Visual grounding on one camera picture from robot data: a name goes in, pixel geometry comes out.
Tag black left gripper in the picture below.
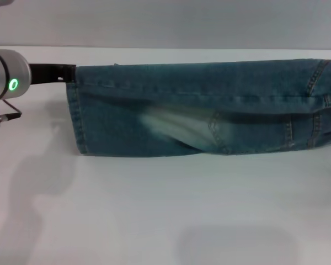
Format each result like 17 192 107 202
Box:
28 63 77 85

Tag blue denim shorts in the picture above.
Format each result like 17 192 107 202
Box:
65 57 331 157

